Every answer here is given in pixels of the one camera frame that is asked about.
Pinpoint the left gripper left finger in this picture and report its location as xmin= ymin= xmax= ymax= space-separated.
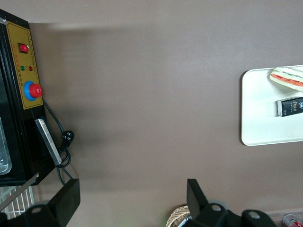
xmin=0 ymin=178 xmax=81 ymax=227

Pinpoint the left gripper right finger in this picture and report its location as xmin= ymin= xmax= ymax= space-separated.
xmin=182 ymin=179 xmax=277 ymax=227

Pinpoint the wicker basket with foil tray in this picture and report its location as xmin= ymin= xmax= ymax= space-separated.
xmin=166 ymin=205 xmax=193 ymax=227

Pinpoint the cream plastic tray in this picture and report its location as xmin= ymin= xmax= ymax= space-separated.
xmin=241 ymin=65 xmax=303 ymax=147

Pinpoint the silver machine lever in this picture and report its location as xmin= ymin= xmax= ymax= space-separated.
xmin=34 ymin=118 xmax=63 ymax=166

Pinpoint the clear plastic container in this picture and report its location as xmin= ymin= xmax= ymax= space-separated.
xmin=0 ymin=117 xmax=13 ymax=176

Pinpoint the red cola bottle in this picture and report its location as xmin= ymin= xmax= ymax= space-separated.
xmin=283 ymin=214 xmax=302 ymax=227

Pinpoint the black machine with yellow panel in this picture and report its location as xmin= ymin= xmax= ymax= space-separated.
xmin=0 ymin=9 xmax=54 ymax=187

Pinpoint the red emergency stop button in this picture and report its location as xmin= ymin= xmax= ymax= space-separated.
xmin=23 ymin=80 xmax=43 ymax=102

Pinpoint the black tissue pack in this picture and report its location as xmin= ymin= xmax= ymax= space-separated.
xmin=276 ymin=96 xmax=303 ymax=117

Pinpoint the wrapped triangle sandwich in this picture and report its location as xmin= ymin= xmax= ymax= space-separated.
xmin=268 ymin=66 xmax=303 ymax=93

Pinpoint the white wire basket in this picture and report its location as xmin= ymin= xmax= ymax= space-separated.
xmin=0 ymin=184 xmax=36 ymax=221

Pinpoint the black power cable with plug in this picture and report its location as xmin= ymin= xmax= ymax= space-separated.
xmin=42 ymin=99 xmax=77 ymax=188

